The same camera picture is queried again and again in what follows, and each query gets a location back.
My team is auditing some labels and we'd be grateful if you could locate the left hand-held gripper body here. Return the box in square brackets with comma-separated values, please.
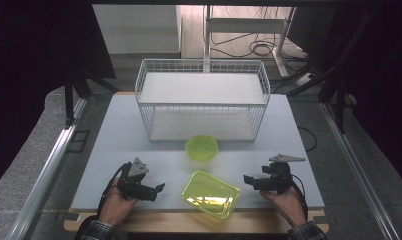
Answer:
[117, 157, 151, 202]

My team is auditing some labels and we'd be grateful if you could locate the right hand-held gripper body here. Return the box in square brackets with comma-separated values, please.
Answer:
[262, 153, 307, 195]

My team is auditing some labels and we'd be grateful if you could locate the green rectangular plastic container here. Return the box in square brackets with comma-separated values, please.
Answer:
[181, 170, 241, 221]

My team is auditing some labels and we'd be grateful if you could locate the green round plastic bowl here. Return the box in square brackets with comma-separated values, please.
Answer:
[184, 134, 220, 163]

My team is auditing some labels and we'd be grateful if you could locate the white wire shelf rack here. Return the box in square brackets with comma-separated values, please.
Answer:
[134, 58, 271, 143]

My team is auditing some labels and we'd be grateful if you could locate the person's left hand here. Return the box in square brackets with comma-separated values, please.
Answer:
[98, 178, 139, 227]

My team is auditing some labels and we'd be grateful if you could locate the person's right hand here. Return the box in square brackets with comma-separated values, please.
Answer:
[259, 185, 307, 228]

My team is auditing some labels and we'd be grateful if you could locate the white power strip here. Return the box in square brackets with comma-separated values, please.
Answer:
[294, 72, 316, 88]

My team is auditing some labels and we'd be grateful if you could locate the black metal stand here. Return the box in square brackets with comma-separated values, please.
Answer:
[286, 9, 378, 135]
[62, 64, 121, 130]

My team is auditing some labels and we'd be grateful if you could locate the white cabinet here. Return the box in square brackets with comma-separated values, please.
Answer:
[92, 3, 183, 60]

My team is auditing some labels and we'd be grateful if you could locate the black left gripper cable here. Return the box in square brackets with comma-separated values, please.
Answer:
[96, 162, 131, 216]

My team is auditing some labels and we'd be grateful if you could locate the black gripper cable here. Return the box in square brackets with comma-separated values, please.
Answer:
[96, 162, 131, 216]
[290, 173, 310, 222]

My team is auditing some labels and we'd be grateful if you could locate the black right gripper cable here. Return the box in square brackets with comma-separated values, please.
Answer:
[290, 173, 310, 222]

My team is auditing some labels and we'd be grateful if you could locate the black floor cable loop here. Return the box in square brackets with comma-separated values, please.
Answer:
[297, 126, 319, 153]

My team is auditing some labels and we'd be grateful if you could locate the aluminium frame rail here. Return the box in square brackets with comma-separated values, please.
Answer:
[319, 100, 402, 240]
[6, 97, 89, 240]

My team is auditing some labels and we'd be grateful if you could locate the tangle of black floor cables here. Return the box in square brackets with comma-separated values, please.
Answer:
[210, 5, 308, 62]

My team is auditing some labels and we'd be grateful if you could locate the white desk frame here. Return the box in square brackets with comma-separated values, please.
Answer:
[203, 4, 297, 78]

